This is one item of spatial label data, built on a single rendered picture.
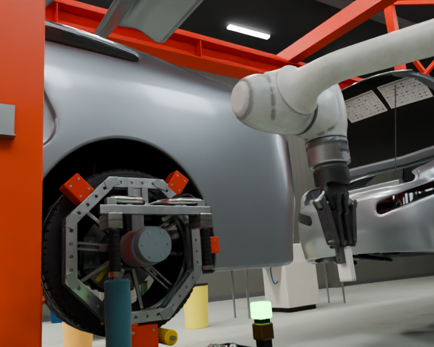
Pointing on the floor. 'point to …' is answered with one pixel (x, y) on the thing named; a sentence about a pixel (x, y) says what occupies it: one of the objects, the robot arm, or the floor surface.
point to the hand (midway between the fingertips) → (345, 264)
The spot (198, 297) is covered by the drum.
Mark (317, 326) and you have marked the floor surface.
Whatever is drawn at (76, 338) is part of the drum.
